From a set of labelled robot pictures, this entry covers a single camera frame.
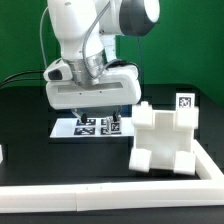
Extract black base cables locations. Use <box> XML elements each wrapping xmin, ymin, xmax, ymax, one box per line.
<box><xmin>0</xmin><ymin>69</ymin><xmax>46</xmax><ymax>89</ymax></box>

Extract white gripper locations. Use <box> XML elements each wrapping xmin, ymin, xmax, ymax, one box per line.
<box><xmin>46</xmin><ymin>65</ymin><xmax>141</xmax><ymax>124</ymax></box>

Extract white tagged cube nut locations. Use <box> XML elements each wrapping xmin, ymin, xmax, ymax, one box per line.
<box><xmin>106</xmin><ymin>117</ymin><xmax>121</xmax><ymax>134</ymax></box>
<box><xmin>176</xmin><ymin>93</ymin><xmax>195</xmax><ymax>109</ymax></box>

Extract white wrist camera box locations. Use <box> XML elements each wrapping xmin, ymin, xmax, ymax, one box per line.
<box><xmin>44</xmin><ymin>58</ymin><xmax>72</xmax><ymax>82</ymax></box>

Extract grey camera cable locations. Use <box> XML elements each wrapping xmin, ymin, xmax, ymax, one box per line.
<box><xmin>38</xmin><ymin>6</ymin><xmax>51</xmax><ymax>71</ymax></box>

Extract white chair seat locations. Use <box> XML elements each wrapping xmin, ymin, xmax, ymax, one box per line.
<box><xmin>133</xmin><ymin>111</ymin><xmax>196</xmax><ymax>172</ymax></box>

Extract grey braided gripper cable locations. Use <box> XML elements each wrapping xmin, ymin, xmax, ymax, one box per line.
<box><xmin>82</xmin><ymin>0</ymin><xmax>138</xmax><ymax>81</ymax></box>

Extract white L-shaped fence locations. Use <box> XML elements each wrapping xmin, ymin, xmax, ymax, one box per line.
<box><xmin>0</xmin><ymin>142</ymin><xmax>224</xmax><ymax>213</ymax></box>

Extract white marker base plate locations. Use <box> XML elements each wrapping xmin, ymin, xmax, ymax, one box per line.
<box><xmin>50</xmin><ymin>117</ymin><xmax>134</xmax><ymax>138</ymax></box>

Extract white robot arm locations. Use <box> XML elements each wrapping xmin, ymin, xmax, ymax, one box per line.
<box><xmin>44</xmin><ymin>0</ymin><xmax>160</xmax><ymax>111</ymax></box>

